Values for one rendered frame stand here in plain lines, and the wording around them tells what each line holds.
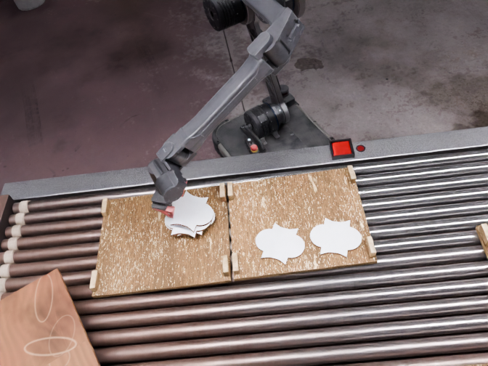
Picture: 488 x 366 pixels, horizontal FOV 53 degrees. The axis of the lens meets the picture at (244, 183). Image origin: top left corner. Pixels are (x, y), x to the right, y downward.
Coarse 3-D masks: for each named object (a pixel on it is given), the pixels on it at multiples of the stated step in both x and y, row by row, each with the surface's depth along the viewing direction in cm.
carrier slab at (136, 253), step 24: (192, 192) 162; (216, 192) 161; (120, 216) 160; (144, 216) 158; (216, 216) 155; (120, 240) 154; (144, 240) 153; (168, 240) 152; (192, 240) 150; (216, 240) 149; (120, 264) 148; (144, 264) 147; (168, 264) 146; (192, 264) 145; (216, 264) 144; (120, 288) 143; (144, 288) 142; (168, 288) 142
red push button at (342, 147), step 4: (332, 144) 168; (336, 144) 168; (340, 144) 168; (344, 144) 168; (348, 144) 167; (336, 148) 167; (340, 148) 167; (344, 148) 166; (348, 148) 166; (336, 152) 166; (340, 152) 165; (344, 152) 165; (348, 152) 165
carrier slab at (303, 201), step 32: (256, 192) 159; (288, 192) 157; (320, 192) 155; (352, 192) 154; (256, 224) 151; (288, 224) 150; (352, 224) 147; (256, 256) 144; (320, 256) 141; (352, 256) 140
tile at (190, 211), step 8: (176, 200) 152; (184, 200) 153; (192, 200) 153; (200, 200) 153; (176, 208) 151; (184, 208) 151; (192, 208) 151; (200, 208) 151; (208, 208) 151; (176, 216) 149; (184, 216) 149; (192, 216) 150; (200, 216) 150; (208, 216) 150; (176, 224) 149; (184, 224) 148; (192, 224) 148; (200, 224) 148
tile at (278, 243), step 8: (264, 232) 148; (272, 232) 148; (280, 232) 147; (288, 232) 147; (296, 232) 146; (256, 240) 147; (264, 240) 146; (272, 240) 146; (280, 240) 145; (288, 240) 145; (296, 240) 145; (264, 248) 144; (272, 248) 144; (280, 248) 144; (288, 248) 143; (296, 248) 143; (304, 248) 143; (264, 256) 143; (272, 256) 143; (280, 256) 142; (288, 256) 142; (296, 256) 142
